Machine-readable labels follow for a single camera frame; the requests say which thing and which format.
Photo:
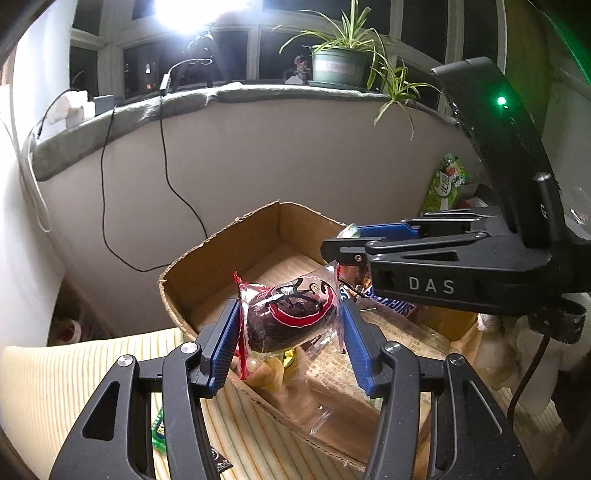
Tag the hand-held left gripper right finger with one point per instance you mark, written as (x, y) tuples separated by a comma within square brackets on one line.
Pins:
[(355, 350)]

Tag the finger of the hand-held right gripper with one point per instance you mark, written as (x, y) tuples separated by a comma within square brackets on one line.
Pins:
[(346, 251), (383, 230)]

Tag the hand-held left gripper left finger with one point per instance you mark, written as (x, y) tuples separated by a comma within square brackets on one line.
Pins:
[(226, 341)]

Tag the brown blue candy bar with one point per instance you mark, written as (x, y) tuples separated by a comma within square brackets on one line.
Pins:
[(392, 307)]

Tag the red clear pastry packet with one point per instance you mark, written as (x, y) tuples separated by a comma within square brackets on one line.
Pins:
[(286, 318)]

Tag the cardboard box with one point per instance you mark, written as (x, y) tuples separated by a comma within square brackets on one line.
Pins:
[(207, 277)]

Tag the person's right forearm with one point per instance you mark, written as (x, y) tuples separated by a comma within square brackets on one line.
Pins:
[(498, 355)]

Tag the beige snack packet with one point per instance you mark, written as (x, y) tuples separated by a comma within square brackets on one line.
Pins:
[(263, 374)]

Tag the yellow snack packet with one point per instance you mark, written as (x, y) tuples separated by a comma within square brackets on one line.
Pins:
[(288, 359)]

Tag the clear bag of brown bread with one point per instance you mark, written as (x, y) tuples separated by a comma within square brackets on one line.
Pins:
[(341, 415)]

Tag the green carton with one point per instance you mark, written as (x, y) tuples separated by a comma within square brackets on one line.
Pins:
[(443, 194)]

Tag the green snack packet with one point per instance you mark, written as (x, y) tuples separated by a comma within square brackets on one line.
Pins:
[(160, 429)]

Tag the black snack packet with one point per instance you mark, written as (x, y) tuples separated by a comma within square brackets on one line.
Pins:
[(219, 464)]

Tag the green plant pot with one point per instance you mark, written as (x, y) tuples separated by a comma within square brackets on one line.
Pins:
[(339, 67)]

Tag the small figurine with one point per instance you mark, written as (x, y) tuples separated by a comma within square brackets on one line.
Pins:
[(301, 69)]

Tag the striped beige cloth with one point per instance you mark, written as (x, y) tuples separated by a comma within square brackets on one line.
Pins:
[(46, 369)]

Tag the spider plant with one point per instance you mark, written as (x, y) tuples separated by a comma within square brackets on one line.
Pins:
[(351, 41)]

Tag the grey windowsill cover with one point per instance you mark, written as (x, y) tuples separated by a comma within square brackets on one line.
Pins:
[(138, 110)]

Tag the dark power adapter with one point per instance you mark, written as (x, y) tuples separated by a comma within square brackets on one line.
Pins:
[(105, 104)]

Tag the white power adapter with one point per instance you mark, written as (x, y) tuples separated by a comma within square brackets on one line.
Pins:
[(71, 106)]

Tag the bright lamp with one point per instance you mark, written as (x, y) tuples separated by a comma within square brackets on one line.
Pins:
[(184, 11)]

